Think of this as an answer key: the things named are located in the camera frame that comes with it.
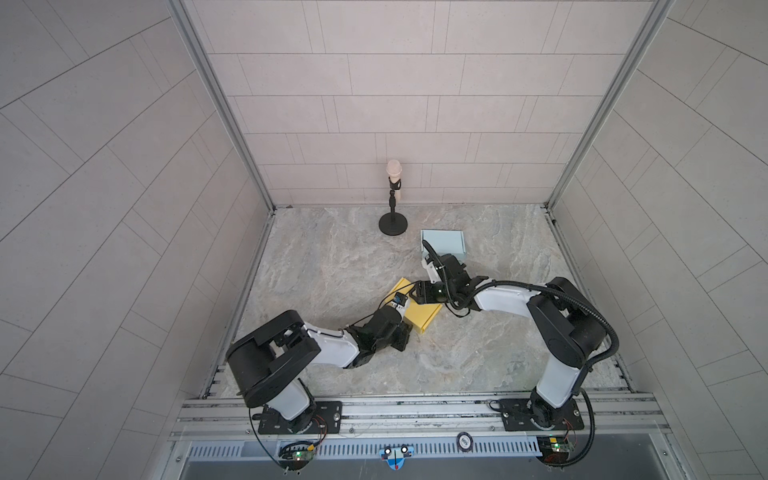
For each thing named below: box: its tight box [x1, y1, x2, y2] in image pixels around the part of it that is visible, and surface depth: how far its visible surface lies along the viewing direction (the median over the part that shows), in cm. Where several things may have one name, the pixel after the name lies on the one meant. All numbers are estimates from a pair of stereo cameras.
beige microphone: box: [386, 159, 402, 201], surface depth 93 cm
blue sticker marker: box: [379, 446, 415, 471], surface depth 67 cm
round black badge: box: [456, 431, 474, 453], surface depth 69 cm
